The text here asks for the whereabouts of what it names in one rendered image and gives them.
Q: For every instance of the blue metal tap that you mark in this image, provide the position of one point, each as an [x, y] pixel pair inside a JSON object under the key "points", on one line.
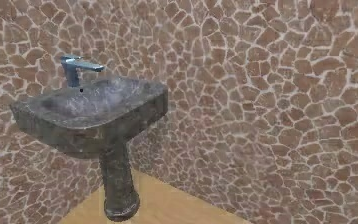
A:
{"points": [[74, 68]]}

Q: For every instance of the dark grey pedestal sink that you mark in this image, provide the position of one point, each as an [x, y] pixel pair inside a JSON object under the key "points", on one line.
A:
{"points": [[87, 110]]}

